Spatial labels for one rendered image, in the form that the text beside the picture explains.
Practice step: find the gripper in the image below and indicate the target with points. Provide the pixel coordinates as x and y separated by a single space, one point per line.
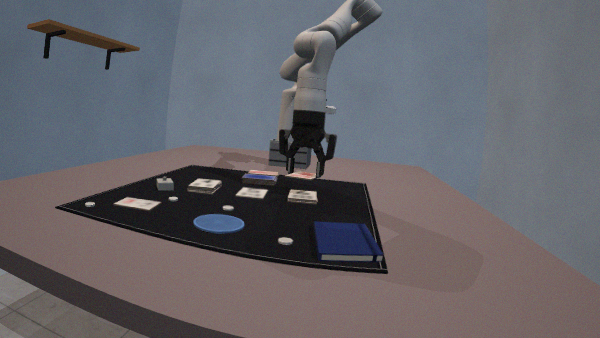
308 127

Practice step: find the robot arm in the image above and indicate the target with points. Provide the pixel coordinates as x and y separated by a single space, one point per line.
314 61

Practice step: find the low black-print card pile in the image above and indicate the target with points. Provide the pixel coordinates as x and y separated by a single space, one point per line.
302 196

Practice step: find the red-print card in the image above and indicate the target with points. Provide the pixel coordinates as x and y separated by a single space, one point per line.
264 171

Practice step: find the blue-backed card stack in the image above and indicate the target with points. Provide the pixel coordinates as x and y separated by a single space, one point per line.
259 180

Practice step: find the single black-print card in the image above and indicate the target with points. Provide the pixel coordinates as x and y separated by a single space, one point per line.
252 192

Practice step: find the thick black-print card pile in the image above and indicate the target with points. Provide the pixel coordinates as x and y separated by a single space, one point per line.
205 185

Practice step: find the red and black print card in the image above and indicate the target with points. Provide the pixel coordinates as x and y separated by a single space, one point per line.
137 203

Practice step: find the black mat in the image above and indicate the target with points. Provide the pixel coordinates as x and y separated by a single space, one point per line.
281 220

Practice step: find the blue book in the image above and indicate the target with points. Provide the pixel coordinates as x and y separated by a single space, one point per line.
344 239

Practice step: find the blue disc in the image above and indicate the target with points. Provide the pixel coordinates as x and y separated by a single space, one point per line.
219 223

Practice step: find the small white button box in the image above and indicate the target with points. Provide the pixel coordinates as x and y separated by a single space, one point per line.
165 184

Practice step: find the mauve pink table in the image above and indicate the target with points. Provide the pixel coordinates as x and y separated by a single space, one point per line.
468 290

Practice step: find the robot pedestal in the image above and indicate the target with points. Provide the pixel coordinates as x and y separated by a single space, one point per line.
276 157

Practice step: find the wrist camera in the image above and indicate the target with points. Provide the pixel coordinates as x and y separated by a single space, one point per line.
331 109

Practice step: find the wooden wall shelf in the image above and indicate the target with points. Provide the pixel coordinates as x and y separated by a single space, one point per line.
79 35

